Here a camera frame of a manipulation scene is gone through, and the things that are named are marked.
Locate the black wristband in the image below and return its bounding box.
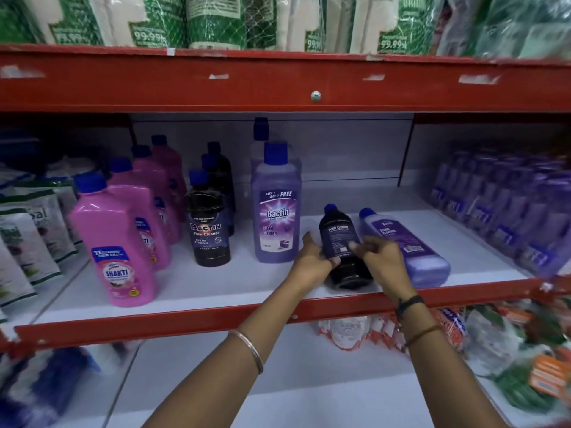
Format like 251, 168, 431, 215
394, 295, 425, 320

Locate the pile of green orange packets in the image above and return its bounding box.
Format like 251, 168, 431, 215
462, 295, 571, 419

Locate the red metal shelf rack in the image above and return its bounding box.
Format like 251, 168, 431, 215
0, 43, 571, 355

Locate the brown thread bracelet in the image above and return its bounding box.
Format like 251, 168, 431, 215
401, 324, 443, 353

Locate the person's right hand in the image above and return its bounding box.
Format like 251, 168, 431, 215
349, 235, 419, 304

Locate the person's left forearm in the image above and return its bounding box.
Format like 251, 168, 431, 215
151, 281, 319, 428

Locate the row of green white pouches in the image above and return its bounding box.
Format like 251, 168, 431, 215
0, 129, 98, 323

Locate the small black cleaner bottle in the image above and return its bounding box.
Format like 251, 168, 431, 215
319, 204, 374, 291

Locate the person's left hand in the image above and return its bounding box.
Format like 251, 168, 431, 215
290, 232, 342, 294

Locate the pile of red white packets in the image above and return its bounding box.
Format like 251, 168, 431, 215
318, 306, 468, 353

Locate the row of green white packets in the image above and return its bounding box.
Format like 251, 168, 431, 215
0, 0, 571, 59

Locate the pile of blue packets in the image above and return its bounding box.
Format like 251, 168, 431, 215
0, 345, 101, 428

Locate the row of wrapped purple bottles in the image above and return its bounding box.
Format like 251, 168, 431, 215
429, 146, 571, 279

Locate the person's right forearm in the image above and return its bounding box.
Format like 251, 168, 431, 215
389, 293, 507, 428

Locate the silver bangle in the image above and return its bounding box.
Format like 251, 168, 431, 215
228, 330, 265, 376

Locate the purple cleaner bottle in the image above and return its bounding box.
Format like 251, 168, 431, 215
359, 207, 451, 289
251, 117, 271, 162
251, 141, 302, 264

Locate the pink cleaner bottle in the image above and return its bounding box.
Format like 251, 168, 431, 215
151, 134, 188, 199
70, 173, 159, 308
131, 144, 184, 245
108, 157, 173, 271

